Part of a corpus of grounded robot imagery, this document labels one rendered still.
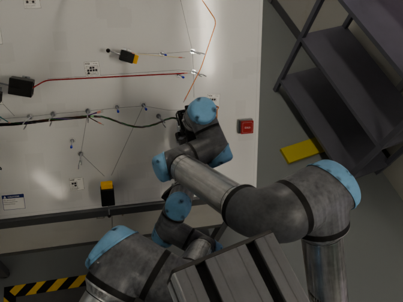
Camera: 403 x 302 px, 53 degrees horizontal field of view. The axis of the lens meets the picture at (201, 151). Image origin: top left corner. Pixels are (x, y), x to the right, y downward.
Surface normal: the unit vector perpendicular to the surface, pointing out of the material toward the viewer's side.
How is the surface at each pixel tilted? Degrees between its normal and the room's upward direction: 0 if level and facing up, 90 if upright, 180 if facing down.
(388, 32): 0
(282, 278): 0
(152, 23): 48
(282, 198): 18
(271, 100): 0
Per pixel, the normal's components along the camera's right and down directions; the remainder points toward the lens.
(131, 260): 0.08, -0.37
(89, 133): 0.25, 0.29
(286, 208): -0.11, -0.22
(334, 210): 0.45, 0.32
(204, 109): 0.18, -0.13
